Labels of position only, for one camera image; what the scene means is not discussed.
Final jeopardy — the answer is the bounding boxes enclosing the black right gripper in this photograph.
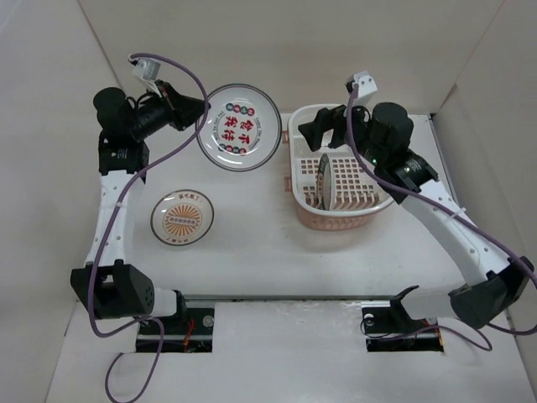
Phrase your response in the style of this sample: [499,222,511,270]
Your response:
[297,95,384,168]

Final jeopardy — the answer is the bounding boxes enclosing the white pink dish rack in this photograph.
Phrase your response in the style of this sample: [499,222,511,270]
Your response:
[284,104,393,232]

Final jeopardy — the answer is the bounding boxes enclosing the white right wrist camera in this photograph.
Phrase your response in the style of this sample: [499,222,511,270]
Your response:
[346,71,378,107]

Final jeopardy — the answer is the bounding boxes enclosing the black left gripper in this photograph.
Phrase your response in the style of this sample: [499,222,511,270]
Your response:
[128,80,211,140]

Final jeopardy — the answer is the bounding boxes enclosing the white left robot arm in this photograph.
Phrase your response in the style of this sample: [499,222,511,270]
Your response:
[70,80,210,333]

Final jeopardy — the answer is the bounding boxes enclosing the red lettered white plate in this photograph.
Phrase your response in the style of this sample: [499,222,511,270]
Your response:
[196,84,283,172]

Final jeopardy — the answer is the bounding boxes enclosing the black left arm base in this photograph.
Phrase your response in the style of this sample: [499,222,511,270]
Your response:
[135,306,215,353]

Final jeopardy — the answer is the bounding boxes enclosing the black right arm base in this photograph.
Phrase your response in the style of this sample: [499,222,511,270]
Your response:
[360,285,444,353]

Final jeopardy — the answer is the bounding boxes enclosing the green rimmed white plate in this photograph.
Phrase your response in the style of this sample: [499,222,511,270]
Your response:
[316,154,332,210]

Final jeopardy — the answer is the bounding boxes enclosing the orange sunburst white plate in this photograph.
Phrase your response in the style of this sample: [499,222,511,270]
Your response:
[150,189,215,247]

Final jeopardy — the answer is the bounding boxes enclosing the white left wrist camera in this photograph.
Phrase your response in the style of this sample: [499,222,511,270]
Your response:
[131,58,161,81]

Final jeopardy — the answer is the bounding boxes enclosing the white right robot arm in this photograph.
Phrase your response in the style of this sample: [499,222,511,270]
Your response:
[288,102,536,331]

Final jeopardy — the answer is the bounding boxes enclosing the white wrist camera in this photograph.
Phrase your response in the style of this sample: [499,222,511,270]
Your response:
[131,58,161,81]
[346,71,378,107]

